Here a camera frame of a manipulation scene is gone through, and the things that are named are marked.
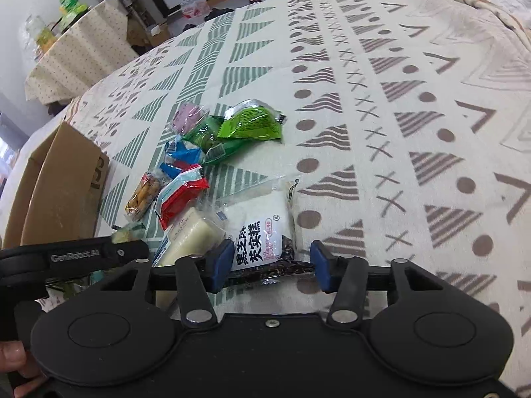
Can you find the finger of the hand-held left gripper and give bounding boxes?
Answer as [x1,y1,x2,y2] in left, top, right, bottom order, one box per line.
[104,238,150,263]

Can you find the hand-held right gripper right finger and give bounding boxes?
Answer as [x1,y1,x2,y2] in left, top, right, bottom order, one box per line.
[310,240,446,325]

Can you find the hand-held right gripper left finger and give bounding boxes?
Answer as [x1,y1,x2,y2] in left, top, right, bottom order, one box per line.
[89,239,236,327]

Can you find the yellow-green snack packet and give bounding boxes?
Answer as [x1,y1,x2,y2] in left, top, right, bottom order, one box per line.
[111,222,147,244]

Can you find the large white rice cake packet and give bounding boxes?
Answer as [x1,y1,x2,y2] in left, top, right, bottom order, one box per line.
[199,176,301,290]

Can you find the red snack packet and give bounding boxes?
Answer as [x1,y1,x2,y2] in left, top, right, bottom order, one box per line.
[154,165,210,231]

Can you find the brown cardboard box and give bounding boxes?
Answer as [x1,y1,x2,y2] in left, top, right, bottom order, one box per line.
[2,122,111,250]

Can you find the purple snack packet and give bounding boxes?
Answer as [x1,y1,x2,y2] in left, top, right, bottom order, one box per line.
[171,101,210,135]

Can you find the person's left hand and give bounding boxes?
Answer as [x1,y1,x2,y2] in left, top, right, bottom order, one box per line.
[0,340,49,398]

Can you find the cream bar clear packet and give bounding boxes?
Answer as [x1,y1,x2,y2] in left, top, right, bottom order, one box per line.
[151,206,228,311]

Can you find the brown biscuit stick packet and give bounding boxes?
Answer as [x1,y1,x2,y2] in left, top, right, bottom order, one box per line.
[125,171,162,221]

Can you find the blue snack packet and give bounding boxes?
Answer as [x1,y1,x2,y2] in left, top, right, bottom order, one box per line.
[159,161,195,181]
[164,139,204,165]

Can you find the small green snack packet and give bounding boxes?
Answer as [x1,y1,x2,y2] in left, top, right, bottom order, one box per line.
[201,139,250,166]

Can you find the dark green snack packet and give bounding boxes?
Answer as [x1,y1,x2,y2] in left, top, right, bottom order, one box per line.
[183,115,227,152]

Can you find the bright green snack bag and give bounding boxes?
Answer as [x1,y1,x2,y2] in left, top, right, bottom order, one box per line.
[216,99,288,144]

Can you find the printed blanket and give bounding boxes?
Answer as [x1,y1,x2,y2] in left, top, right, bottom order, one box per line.
[0,0,531,398]

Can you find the table with dotted tablecloth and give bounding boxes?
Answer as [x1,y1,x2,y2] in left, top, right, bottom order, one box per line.
[24,0,139,106]

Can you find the stacked cardboard boxes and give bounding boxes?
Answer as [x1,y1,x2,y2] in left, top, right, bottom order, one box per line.
[125,6,172,47]

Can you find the yellow bottle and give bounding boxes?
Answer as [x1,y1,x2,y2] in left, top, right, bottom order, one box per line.
[35,27,59,53]

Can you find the clear glass jar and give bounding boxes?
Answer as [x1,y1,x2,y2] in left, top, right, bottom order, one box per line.
[19,14,47,43]

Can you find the pink plastic bag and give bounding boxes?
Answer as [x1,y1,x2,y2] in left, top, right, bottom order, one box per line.
[179,0,210,20]

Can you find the green plastic bottle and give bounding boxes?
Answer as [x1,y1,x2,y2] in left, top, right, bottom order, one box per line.
[56,0,90,26]

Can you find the cream striped quilt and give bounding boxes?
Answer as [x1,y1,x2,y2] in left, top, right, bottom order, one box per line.
[379,0,531,40]

